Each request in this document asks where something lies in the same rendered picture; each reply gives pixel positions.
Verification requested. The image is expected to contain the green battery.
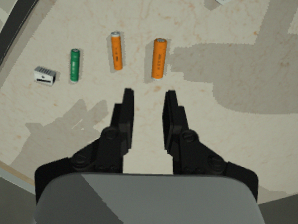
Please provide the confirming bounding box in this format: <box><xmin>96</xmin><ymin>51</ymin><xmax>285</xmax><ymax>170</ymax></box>
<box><xmin>70</xmin><ymin>49</ymin><xmax>80</xmax><ymax>83</ymax></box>

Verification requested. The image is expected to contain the orange battery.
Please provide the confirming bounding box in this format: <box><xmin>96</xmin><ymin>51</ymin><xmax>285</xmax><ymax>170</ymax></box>
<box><xmin>111</xmin><ymin>32</ymin><xmax>122</xmax><ymax>70</ymax></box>
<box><xmin>151</xmin><ymin>38</ymin><xmax>167</xmax><ymax>81</ymax></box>

